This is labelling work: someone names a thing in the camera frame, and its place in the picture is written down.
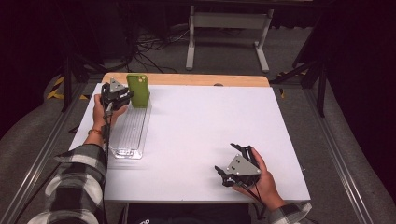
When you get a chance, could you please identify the clear plastic tray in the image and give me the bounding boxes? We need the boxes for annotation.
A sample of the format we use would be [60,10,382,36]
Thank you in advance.
[108,93,153,161]

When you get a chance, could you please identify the aluminium floor rail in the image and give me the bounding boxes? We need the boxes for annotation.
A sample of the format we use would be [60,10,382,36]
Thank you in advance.
[0,82,92,224]
[303,88,380,224]

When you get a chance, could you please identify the green phone case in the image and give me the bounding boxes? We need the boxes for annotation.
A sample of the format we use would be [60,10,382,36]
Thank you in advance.
[126,73,151,109]

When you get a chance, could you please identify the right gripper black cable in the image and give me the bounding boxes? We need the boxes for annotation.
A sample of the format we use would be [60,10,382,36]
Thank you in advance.
[235,179,268,221]

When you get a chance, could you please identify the person's left hand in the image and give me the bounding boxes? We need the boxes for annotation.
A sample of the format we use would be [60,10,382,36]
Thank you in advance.
[92,93,129,146]

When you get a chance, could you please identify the white metal stand frame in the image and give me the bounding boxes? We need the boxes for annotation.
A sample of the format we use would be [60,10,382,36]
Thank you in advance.
[185,5,276,74]

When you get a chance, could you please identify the black stand legs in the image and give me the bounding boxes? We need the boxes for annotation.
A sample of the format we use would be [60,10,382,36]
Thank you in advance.
[268,17,330,119]
[60,50,109,113]

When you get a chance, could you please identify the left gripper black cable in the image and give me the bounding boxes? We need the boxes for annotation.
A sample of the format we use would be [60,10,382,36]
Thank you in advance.
[100,104,114,224]

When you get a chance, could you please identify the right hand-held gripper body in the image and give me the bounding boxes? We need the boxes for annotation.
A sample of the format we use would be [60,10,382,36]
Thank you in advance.
[221,144,262,189]

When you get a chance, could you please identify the white table leg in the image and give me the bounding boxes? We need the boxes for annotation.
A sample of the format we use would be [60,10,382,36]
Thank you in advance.
[120,203,130,224]

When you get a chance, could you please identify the tangle of black floor cables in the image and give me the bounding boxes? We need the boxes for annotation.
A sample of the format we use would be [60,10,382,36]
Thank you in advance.
[122,26,191,75]

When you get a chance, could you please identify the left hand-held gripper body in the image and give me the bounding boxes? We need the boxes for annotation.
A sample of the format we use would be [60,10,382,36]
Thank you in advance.
[99,77,132,112]

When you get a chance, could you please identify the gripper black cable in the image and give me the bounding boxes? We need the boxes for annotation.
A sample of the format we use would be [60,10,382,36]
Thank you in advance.
[100,104,114,224]
[235,179,268,221]

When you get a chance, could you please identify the person's right hand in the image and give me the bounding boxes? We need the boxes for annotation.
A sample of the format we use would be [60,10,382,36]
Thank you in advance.
[232,147,287,213]

